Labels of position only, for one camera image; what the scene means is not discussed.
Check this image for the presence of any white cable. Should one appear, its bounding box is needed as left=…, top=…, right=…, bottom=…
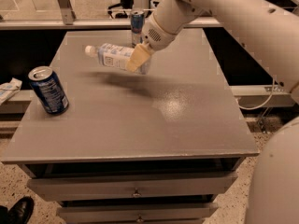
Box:
left=235, top=77, right=277, bottom=111

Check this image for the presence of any red bull can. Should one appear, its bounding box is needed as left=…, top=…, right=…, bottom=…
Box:
left=130, top=8, right=145, bottom=47

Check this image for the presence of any lower grey drawer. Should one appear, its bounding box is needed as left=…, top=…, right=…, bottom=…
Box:
left=57, top=203, right=218, bottom=223

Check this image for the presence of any upper grey drawer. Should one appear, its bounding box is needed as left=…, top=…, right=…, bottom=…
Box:
left=27, top=172, right=237, bottom=201

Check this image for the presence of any grey drawer cabinet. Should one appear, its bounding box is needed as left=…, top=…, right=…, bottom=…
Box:
left=2, top=29, right=258, bottom=224

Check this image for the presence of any crumpled white wrapper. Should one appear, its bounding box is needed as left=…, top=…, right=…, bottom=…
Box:
left=0, top=78, right=22, bottom=105

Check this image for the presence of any blue label plastic bottle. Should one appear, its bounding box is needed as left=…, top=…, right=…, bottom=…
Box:
left=85, top=43, right=150, bottom=75

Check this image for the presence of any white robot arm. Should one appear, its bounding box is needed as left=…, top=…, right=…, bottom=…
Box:
left=126, top=0, right=299, bottom=224

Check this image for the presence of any metal window railing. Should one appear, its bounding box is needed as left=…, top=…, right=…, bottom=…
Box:
left=0, top=0, right=298, bottom=30

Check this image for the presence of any grey drawer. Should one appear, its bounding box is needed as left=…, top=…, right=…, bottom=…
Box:
left=27, top=172, right=237, bottom=201
left=57, top=203, right=218, bottom=223

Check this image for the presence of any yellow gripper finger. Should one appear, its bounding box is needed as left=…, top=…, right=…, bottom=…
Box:
left=125, top=44, right=151, bottom=73

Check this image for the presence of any blue pepsi can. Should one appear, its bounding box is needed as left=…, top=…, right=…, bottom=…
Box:
left=28, top=66, right=69, bottom=115

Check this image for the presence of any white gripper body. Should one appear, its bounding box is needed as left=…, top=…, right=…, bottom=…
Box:
left=142, top=12, right=182, bottom=51

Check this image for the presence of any black leather shoe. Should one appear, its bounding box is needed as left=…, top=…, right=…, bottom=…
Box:
left=0, top=196, right=35, bottom=224

